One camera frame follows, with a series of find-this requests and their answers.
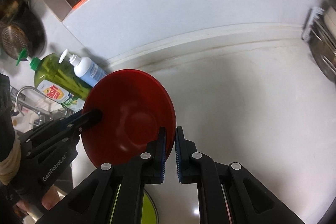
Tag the stainless steel pot upper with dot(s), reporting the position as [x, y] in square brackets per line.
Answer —
[322, 53]

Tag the black frying pan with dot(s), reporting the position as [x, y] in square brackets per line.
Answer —
[21, 30]

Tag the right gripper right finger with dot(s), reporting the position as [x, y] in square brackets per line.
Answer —
[227, 193]

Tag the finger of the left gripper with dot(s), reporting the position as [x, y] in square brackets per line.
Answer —
[49, 129]
[71, 133]

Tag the green plate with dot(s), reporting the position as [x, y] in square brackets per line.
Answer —
[149, 211]

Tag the large steel kitchen faucet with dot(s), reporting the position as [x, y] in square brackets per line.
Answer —
[44, 115]

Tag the person's left hand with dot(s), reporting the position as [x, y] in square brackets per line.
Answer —
[44, 200]

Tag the red black bowl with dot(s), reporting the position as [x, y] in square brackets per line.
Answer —
[134, 106]

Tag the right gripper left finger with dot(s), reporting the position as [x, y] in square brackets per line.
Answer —
[113, 194]

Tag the white blue pump bottle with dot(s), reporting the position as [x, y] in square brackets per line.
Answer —
[84, 68]

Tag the green dish soap bottle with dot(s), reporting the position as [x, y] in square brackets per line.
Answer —
[57, 81]

